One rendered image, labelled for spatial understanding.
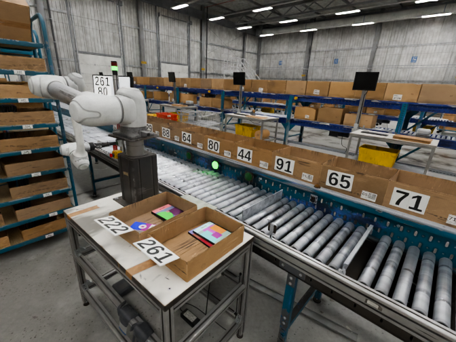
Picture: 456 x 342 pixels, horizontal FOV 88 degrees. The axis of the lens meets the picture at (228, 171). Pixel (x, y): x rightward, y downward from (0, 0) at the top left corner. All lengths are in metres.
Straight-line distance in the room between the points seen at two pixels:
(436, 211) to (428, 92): 4.59
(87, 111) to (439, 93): 5.76
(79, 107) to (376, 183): 1.65
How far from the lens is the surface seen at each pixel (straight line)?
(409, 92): 6.11
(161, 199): 1.58
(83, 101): 1.39
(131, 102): 1.47
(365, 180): 1.65
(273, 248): 1.34
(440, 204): 1.64
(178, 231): 1.31
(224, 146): 2.19
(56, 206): 2.74
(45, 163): 2.60
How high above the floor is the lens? 1.51
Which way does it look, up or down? 20 degrees down
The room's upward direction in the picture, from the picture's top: 3 degrees clockwise
